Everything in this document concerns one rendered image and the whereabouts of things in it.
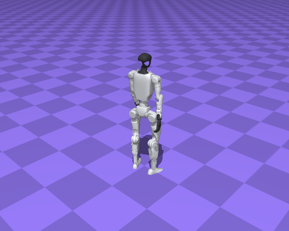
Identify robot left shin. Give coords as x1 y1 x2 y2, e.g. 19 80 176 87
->
131 135 139 164

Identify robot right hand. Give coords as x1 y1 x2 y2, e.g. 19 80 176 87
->
154 114 162 133

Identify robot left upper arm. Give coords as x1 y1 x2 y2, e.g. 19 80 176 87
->
128 70 135 93

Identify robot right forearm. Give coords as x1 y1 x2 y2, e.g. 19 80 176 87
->
156 95 163 118

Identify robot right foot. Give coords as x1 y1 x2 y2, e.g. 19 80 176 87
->
147 168 163 175

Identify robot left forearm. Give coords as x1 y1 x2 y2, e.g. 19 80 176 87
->
131 92 140 105

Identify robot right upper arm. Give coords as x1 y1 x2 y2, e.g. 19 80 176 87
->
151 75 161 101

